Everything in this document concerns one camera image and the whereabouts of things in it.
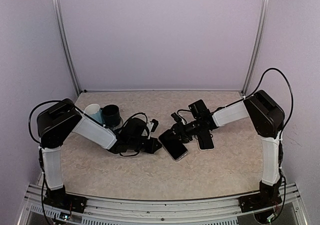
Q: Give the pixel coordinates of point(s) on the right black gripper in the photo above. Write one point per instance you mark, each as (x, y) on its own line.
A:
(185, 137)

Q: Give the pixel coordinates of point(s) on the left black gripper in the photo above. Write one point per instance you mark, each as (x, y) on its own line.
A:
(152, 149)

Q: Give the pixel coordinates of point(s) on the black phone screen up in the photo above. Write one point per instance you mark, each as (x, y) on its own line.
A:
(173, 145)

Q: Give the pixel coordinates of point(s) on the clear magsafe phone case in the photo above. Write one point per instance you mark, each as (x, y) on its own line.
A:
(178, 158)

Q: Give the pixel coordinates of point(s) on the pink phone case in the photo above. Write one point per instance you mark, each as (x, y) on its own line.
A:
(207, 149)

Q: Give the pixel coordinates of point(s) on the black phone back up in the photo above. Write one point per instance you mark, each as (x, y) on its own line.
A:
(206, 141)

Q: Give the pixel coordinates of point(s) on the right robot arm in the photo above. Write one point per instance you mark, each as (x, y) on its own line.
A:
(266, 116)

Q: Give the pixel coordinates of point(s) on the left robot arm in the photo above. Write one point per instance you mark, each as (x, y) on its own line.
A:
(56, 123)

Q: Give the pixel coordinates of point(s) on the dark green mug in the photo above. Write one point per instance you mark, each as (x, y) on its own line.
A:
(111, 115)

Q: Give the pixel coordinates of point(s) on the light blue white mug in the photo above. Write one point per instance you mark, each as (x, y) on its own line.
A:
(94, 111)

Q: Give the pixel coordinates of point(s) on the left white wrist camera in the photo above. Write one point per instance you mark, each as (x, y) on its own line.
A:
(150, 128)

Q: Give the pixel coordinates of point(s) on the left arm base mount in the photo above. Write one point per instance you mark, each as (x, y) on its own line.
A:
(71, 203)

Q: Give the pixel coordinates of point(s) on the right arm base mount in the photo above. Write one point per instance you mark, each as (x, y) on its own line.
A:
(252, 202)

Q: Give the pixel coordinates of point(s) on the front aluminium rail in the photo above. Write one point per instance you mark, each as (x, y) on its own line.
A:
(225, 210)

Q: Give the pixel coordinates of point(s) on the right aluminium frame post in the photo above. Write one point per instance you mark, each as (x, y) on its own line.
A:
(256, 46)

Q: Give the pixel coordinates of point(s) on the aluminium frame post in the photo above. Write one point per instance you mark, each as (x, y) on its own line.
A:
(65, 45)
(256, 46)

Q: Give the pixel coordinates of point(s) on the left aluminium frame post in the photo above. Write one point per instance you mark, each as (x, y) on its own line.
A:
(65, 45)

